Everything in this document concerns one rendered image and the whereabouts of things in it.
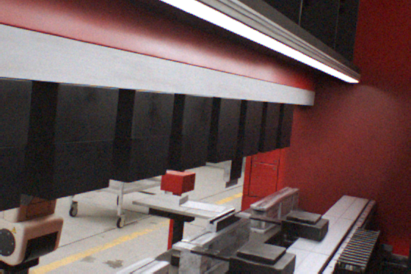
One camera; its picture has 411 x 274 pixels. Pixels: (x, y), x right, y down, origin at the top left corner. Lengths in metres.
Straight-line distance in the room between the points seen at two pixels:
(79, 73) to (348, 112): 1.66
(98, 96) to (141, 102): 0.13
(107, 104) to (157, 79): 0.16
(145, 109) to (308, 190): 1.50
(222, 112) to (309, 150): 1.10
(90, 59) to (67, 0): 0.10
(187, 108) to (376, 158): 1.33
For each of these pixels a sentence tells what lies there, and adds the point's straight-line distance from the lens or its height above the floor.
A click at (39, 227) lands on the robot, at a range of 2.05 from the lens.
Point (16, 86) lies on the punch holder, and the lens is 0.67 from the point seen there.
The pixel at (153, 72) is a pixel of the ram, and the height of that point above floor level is 1.37.
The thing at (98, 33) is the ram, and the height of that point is 1.42.
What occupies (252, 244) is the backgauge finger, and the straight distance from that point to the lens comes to 1.12.
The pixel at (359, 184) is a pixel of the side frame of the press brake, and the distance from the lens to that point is 2.29.
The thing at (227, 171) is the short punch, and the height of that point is 1.13.
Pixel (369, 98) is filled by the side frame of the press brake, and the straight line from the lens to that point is 2.27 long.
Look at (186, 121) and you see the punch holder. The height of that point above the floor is 1.28.
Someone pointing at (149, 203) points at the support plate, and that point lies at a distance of 1.55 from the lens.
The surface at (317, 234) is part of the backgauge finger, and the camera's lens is 1.41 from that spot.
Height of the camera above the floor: 1.34
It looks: 3 degrees down
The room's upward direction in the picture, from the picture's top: 6 degrees clockwise
